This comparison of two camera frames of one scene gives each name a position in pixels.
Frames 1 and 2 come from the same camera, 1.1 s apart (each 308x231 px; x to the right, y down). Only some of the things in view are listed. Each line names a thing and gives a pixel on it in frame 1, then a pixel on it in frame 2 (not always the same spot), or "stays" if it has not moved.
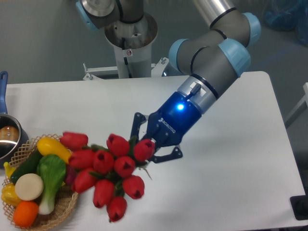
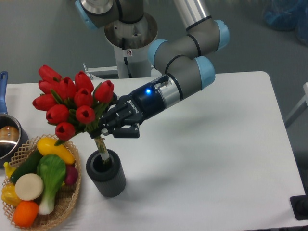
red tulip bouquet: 109,171 -> 73,107
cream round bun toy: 29,186 stays
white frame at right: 299,110 stays
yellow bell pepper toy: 8,196 stays
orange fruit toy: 25,213 stays
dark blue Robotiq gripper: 169,125 -> 132,109
